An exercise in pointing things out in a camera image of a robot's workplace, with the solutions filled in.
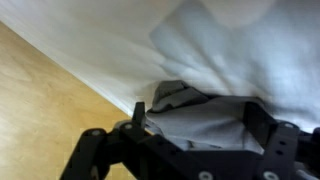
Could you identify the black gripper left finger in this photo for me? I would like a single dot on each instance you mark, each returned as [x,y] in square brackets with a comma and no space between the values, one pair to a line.
[146,156]

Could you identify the wooden bed footboard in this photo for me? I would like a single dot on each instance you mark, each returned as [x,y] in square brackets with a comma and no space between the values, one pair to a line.
[43,111]

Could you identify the white bed sheet mattress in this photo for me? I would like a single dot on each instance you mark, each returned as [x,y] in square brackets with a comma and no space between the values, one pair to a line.
[265,49]

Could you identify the grey sock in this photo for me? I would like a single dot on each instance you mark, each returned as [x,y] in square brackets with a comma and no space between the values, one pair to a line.
[193,120]

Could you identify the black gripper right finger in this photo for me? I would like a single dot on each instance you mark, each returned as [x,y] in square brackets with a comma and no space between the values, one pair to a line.
[284,144]

